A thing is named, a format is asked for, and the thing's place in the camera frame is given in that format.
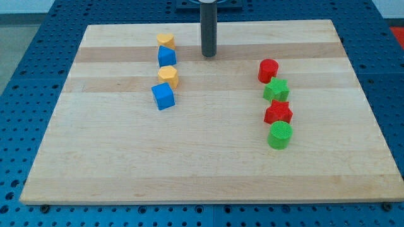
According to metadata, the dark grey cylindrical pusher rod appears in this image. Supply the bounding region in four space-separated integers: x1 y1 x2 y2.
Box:
199 1 217 57

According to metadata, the green star block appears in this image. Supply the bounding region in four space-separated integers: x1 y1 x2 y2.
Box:
263 77 290 102

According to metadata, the green cylinder block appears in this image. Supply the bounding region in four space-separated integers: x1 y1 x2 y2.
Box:
267 121 293 149

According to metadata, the blue cube block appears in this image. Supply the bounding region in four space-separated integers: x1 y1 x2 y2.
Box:
151 83 175 110

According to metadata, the wooden board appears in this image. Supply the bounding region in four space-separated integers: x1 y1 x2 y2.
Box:
20 20 403 205

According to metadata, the red cylinder block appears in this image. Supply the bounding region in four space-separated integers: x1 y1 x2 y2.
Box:
258 59 279 84

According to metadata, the red star block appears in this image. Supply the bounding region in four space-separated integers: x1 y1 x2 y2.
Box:
263 100 293 124

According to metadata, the blue triangle block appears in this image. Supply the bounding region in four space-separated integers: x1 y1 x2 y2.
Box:
158 45 177 67

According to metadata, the yellow heart block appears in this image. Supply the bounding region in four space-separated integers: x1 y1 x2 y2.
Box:
157 33 175 50

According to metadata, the yellow hexagon block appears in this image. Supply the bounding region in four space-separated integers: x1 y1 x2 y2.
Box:
158 66 179 89

